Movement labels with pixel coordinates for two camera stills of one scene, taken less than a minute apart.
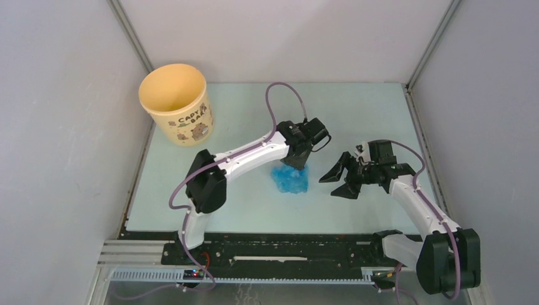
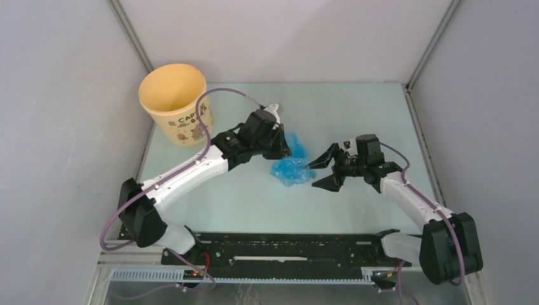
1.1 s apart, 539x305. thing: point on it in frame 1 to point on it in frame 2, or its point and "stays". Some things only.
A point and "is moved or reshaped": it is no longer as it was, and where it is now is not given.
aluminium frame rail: x=134 y=253 stays
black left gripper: x=298 y=164 to x=282 y=150
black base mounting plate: x=270 y=253 stays
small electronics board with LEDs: x=193 y=274 stays
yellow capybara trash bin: x=177 y=96 stays
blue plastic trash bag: x=290 y=178 is moved or reshaped
